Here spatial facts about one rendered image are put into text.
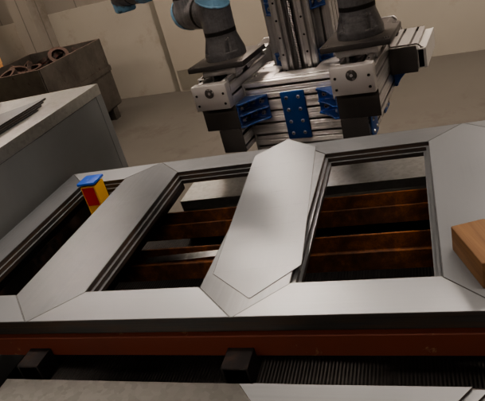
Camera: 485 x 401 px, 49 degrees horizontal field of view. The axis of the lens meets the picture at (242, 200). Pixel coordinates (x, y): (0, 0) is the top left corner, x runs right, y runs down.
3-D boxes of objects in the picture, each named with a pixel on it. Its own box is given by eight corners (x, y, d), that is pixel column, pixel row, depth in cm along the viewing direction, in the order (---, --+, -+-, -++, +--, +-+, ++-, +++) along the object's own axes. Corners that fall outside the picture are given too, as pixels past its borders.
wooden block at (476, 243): (521, 280, 84) (521, 254, 82) (483, 290, 84) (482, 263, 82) (486, 241, 95) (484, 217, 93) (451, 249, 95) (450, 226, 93)
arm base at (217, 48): (217, 52, 206) (209, 27, 201) (252, 47, 199) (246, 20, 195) (199, 64, 194) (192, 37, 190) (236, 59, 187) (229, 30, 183)
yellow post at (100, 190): (116, 239, 168) (94, 186, 159) (103, 241, 169) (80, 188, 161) (123, 231, 172) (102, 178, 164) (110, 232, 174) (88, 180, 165)
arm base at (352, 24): (343, 32, 184) (338, 1, 179) (388, 24, 177) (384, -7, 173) (332, 44, 172) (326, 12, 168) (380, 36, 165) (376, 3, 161)
